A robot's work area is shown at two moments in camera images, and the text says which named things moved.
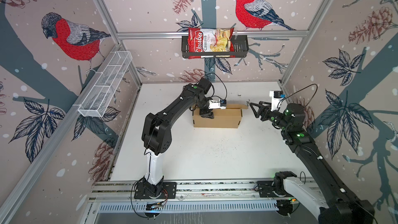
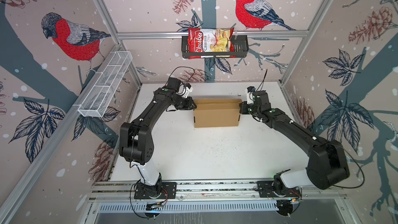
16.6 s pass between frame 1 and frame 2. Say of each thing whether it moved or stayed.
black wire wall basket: stayed
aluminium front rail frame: stayed
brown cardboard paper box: stayed
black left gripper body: moved
